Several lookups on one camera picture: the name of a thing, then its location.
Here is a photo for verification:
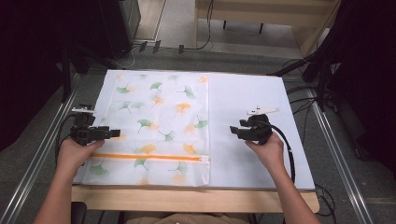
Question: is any white floor cable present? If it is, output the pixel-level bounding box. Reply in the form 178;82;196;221
111;45;139;70

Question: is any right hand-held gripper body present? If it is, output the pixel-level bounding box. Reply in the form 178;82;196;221
239;105;280;146

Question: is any person's left hand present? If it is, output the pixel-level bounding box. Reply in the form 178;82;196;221
56;136;106;179

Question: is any black floor cable with plug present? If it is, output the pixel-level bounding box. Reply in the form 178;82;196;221
177;0;217;54

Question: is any bundle of black floor cables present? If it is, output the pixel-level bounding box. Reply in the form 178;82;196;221
282;58;320;145

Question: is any black metal stand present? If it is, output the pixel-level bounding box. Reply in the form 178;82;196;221
266;46;347;112
59;41;92;105

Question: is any white table mat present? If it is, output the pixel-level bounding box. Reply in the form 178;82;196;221
73;68;316;190

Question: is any light wooden bench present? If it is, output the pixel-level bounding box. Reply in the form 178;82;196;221
194;0;343;58

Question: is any looped black floor cable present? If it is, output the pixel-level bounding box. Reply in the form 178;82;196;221
313;182;338;218

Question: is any wooden table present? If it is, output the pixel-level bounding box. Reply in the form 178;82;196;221
70;183;321;215

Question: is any black chair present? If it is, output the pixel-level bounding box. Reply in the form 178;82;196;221
70;201;89;224

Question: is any person's right hand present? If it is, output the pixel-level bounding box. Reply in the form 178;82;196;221
244;130;286;176

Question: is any black cabinet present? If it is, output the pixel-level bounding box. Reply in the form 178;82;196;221
62;0;142;62

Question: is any white leaf-print laundry bag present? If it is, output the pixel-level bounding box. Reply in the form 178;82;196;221
81;73;211;188

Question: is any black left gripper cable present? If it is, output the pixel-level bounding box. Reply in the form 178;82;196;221
54;113;78;163

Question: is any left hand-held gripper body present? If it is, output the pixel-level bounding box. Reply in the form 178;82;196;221
69;105;106;147

